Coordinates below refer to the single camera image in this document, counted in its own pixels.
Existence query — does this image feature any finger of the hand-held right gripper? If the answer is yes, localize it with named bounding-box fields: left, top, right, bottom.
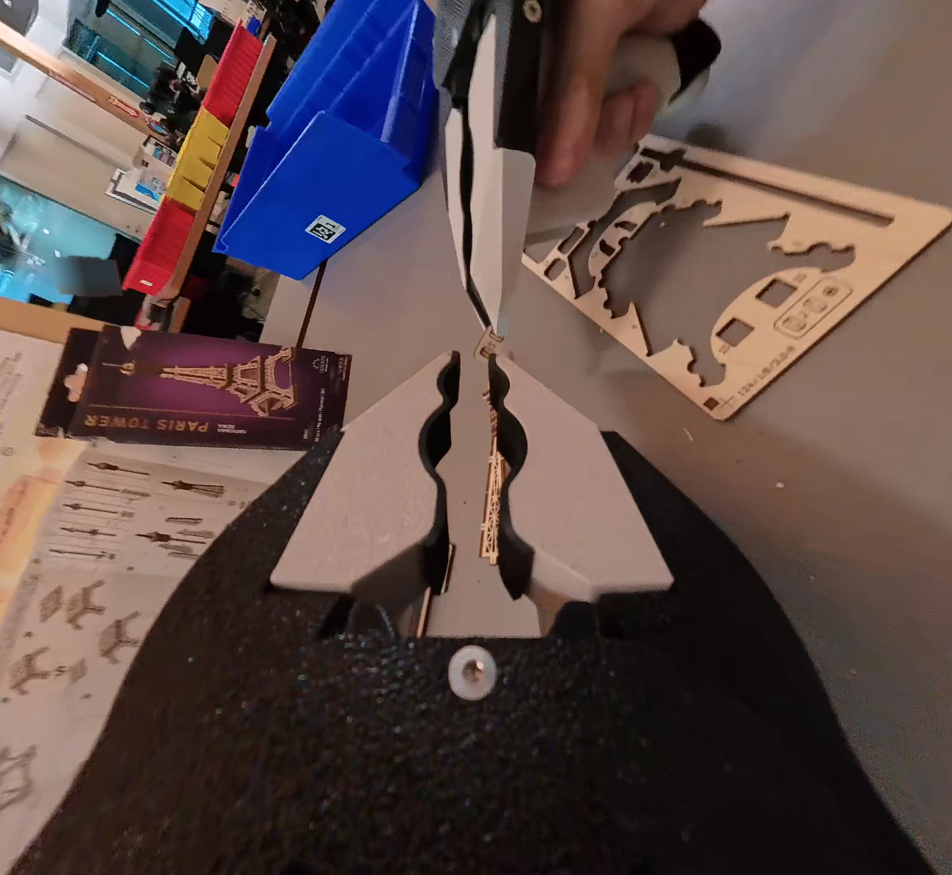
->
left=467, top=14, right=620, bottom=330
left=445, top=107, right=493, bottom=324

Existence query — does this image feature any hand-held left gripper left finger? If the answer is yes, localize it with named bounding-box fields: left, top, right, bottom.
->
left=269, top=351, right=462, bottom=635

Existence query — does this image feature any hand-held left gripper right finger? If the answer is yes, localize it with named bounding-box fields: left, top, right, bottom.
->
left=487, top=353, right=675, bottom=635

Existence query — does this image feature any wooden tower model spire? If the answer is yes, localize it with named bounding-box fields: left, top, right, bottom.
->
left=479, top=387, right=511, bottom=568

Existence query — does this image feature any wooden sheet with arch cutouts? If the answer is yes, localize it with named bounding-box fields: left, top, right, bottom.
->
left=521, top=134, right=952, bottom=421

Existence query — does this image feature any grey desk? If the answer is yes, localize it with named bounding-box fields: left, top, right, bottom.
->
left=260, top=0, right=952, bottom=875

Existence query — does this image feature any blue bin with tag label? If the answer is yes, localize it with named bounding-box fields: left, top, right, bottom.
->
left=212, top=0, right=441, bottom=282

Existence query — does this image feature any purple tower model box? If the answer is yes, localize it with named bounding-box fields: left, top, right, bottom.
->
left=36, top=324, right=352, bottom=452

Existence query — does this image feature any red plastic bin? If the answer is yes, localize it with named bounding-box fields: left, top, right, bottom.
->
left=122, top=196, right=196, bottom=296
left=202, top=21, right=266, bottom=129

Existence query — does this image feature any folded assembly leaflet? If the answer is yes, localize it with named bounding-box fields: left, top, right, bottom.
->
left=0, top=443, right=287, bottom=840

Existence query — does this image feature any yellow plastic bin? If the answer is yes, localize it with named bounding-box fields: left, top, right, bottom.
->
left=167, top=109, right=229, bottom=211

